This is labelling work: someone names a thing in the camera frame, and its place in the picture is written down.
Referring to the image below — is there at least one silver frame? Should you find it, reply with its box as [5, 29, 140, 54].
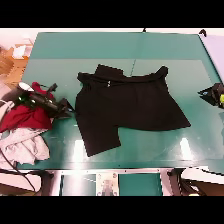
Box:
[42, 167, 214, 197]

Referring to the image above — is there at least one black T-shirt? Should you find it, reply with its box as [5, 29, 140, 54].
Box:
[74, 64, 192, 158]

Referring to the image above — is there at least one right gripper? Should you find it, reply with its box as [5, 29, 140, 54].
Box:
[198, 83, 224, 107]

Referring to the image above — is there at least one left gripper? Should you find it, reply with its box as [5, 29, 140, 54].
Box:
[49, 97, 75, 120]

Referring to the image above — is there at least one grey garment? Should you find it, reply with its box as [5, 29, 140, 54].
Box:
[0, 127, 51, 167]

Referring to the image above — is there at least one red garment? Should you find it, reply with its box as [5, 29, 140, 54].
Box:
[0, 81, 55, 134]

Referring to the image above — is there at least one black cable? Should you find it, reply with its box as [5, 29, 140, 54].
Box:
[0, 148, 38, 194]

